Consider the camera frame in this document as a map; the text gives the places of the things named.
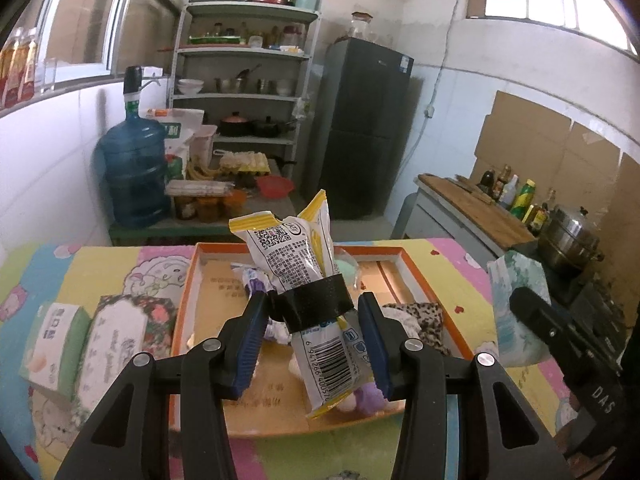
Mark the floral tissue pack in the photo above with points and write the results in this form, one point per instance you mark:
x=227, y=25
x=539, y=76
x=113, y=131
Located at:
x=120, y=340

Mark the black water pump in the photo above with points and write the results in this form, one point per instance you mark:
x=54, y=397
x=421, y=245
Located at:
x=134, y=80

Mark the white metal shelf rack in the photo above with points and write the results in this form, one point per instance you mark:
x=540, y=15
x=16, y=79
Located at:
x=245, y=50

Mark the purple plastic packet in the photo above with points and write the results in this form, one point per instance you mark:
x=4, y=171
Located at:
x=255, y=285

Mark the green leaf print tissue pack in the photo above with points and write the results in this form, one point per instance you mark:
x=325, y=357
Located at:
x=515, y=290

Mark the orange cardboard box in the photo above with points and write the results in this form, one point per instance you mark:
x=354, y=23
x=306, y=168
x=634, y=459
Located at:
x=210, y=270

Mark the grey counter cabinet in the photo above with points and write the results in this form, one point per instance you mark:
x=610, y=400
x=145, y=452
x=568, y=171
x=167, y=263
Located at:
x=440, y=215

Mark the blue water jug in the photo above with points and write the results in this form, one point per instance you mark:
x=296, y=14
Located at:
x=132, y=170

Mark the red plastic basin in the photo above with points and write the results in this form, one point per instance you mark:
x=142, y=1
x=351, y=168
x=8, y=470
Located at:
x=275, y=186

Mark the wooden cutting board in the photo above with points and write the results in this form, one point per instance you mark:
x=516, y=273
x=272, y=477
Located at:
x=480, y=210

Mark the arched window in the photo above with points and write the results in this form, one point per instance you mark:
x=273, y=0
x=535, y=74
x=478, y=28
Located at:
x=560, y=0

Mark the row of condiment bottles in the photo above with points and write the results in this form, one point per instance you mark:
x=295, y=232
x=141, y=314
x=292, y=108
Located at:
x=520, y=200

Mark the leopard print scrunchie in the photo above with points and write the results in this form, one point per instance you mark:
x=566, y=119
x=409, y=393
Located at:
x=420, y=325

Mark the dark grey refrigerator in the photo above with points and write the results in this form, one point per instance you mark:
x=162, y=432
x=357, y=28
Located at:
x=360, y=125

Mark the glass jar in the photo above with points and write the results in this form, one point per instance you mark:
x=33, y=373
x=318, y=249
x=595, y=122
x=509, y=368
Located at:
x=362, y=27

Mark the red lid cooking pot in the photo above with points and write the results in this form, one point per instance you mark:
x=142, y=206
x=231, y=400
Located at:
x=235, y=126

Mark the green bath sponge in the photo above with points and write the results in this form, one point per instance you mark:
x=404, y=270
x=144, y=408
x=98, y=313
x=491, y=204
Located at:
x=347, y=272

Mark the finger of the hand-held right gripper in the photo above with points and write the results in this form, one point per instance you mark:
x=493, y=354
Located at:
x=542, y=325

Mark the egg carton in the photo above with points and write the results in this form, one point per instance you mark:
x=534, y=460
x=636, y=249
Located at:
x=245, y=162

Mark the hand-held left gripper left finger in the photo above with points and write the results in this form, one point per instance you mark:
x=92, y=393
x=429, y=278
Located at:
x=248, y=350

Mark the cardboard wall sheet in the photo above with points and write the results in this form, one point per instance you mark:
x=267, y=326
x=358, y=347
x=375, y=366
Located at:
x=550, y=145

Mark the black frying pan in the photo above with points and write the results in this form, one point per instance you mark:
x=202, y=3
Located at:
x=270, y=127

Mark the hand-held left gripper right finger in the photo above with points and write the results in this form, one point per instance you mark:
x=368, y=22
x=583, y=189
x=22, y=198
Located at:
x=376, y=350

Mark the steel steamer pot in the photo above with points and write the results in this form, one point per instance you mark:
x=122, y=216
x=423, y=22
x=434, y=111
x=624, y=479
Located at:
x=570, y=240

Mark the cartoon printed blanket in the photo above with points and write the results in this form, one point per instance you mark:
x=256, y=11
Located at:
x=125, y=265

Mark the sliding window frame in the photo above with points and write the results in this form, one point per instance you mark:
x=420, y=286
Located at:
x=95, y=25

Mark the green tissue box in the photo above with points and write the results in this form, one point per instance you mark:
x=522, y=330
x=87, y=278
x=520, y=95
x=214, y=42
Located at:
x=55, y=345

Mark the white green sack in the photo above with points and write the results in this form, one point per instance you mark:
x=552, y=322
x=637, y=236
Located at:
x=180, y=135

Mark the green low table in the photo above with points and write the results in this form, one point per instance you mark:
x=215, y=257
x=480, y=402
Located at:
x=260, y=210

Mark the yellow white taped packet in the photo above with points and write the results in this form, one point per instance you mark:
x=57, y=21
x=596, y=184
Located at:
x=295, y=260

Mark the cooking oil bottle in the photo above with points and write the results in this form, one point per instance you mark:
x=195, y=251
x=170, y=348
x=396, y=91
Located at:
x=27, y=70
x=10, y=75

